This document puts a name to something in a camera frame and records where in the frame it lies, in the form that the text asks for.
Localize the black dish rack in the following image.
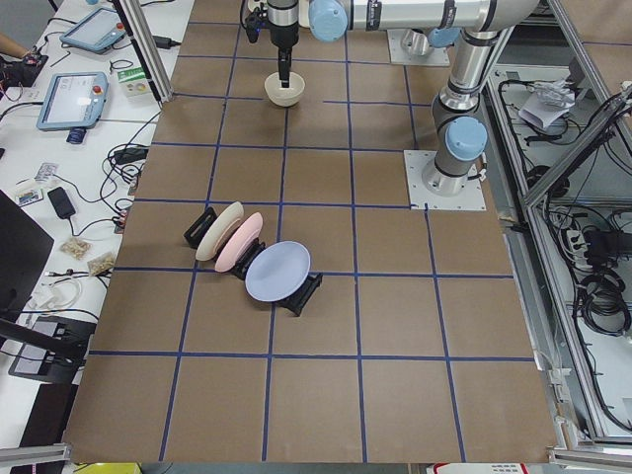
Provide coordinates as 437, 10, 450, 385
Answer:
184, 201, 323, 316

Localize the cream plate in rack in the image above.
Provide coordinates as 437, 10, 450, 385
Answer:
196, 201, 244, 262

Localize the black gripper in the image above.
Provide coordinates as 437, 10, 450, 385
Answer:
267, 0, 299, 89

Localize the near blue teach pendant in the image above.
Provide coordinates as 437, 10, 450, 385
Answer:
37, 71, 109, 131

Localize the pink plate in rack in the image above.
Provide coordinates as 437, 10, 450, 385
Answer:
214, 212, 264, 273

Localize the black power adapter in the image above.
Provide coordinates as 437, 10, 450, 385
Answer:
152, 36, 181, 49

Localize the green white carton box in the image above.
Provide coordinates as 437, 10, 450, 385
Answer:
117, 67, 151, 98

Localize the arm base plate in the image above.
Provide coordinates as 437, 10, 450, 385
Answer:
387, 29, 450, 67
404, 150, 487, 211

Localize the blue teach pendant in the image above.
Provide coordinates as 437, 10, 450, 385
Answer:
60, 8, 125, 53
37, 71, 109, 131

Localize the white ceramic bowl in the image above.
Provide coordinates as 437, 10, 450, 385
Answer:
264, 72, 305, 108

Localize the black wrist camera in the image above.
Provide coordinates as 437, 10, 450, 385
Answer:
245, 12, 261, 43

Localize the far blue teach pendant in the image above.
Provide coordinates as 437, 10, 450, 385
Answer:
60, 8, 125, 53

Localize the aluminium frame post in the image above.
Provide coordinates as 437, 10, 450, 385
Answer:
113, 0, 173, 104

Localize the light blue plate in rack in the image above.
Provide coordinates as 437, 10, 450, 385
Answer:
245, 241, 311, 302

